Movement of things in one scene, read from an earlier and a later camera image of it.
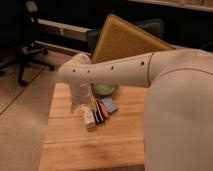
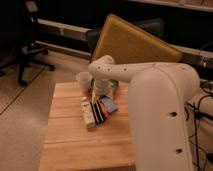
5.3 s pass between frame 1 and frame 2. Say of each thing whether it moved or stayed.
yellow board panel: stayed
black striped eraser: stayed
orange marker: stayed
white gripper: moved
